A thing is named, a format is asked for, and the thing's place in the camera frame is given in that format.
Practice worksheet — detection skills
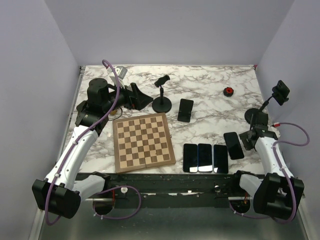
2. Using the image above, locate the wooden chessboard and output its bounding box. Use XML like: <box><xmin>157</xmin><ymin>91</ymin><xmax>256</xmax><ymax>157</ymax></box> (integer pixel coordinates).
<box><xmin>112</xmin><ymin>113</ymin><xmax>176</xmax><ymax>174</ymax></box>

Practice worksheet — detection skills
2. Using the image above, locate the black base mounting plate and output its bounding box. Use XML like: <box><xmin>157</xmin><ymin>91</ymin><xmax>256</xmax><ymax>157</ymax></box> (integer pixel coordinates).
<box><xmin>89</xmin><ymin>171</ymin><xmax>246</xmax><ymax>209</ymax></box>

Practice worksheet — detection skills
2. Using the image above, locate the black folding phone stand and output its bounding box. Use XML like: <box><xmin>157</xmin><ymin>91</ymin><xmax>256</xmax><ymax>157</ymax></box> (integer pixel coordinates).
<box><xmin>177</xmin><ymin>98</ymin><xmax>194</xmax><ymax>123</ymax></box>

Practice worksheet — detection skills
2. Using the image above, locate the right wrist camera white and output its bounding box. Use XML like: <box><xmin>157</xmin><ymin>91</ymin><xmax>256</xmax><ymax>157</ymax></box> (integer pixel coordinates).
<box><xmin>272</xmin><ymin>122</ymin><xmax>281</xmax><ymax>128</ymax></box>

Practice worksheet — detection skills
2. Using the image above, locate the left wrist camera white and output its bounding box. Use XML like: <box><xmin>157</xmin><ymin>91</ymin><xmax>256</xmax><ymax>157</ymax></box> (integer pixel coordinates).
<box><xmin>107</xmin><ymin>66</ymin><xmax>128</xmax><ymax>88</ymax></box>

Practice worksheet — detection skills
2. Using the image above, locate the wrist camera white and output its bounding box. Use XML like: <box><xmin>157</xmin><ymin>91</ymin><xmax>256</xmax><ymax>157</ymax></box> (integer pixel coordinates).
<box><xmin>272</xmin><ymin>122</ymin><xmax>281</xmax><ymax>128</ymax></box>
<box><xmin>107</xmin><ymin>66</ymin><xmax>128</xmax><ymax>88</ymax></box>

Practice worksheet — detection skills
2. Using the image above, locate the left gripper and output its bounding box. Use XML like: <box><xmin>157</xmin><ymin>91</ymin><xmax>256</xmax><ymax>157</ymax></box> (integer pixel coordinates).
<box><xmin>103</xmin><ymin>80</ymin><xmax>154</xmax><ymax>113</ymax></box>

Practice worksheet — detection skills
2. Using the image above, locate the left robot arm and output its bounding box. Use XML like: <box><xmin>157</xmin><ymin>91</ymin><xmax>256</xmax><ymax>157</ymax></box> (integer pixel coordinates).
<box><xmin>32</xmin><ymin>78</ymin><xmax>153</xmax><ymax>219</ymax></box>

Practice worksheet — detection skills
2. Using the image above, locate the black red knob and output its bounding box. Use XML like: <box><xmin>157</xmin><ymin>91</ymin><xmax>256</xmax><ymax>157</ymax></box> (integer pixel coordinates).
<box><xmin>223</xmin><ymin>87</ymin><xmax>234</xmax><ymax>97</ymax></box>

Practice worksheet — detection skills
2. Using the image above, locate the black tall round-base stand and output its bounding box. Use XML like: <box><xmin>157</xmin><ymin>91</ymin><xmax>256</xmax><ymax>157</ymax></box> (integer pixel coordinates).
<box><xmin>152</xmin><ymin>75</ymin><xmax>172</xmax><ymax>113</ymax></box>

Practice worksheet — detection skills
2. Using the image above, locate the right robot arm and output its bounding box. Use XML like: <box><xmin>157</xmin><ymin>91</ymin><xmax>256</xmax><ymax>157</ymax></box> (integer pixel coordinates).
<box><xmin>230</xmin><ymin>111</ymin><xmax>305</xmax><ymax>223</ymax></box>

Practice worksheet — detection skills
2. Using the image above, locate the phone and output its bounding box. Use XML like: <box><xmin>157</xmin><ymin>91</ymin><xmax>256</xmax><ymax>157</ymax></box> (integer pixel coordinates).
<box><xmin>223</xmin><ymin>132</ymin><xmax>245</xmax><ymax>160</ymax></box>
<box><xmin>213</xmin><ymin>144</ymin><xmax>229</xmax><ymax>174</ymax></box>
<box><xmin>183</xmin><ymin>143</ymin><xmax>198</xmax><ymax>173</ymax></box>
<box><xmin>198</xmin><ymin>143</ymin><xmax>213</xmax><ymax>173</ymax></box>

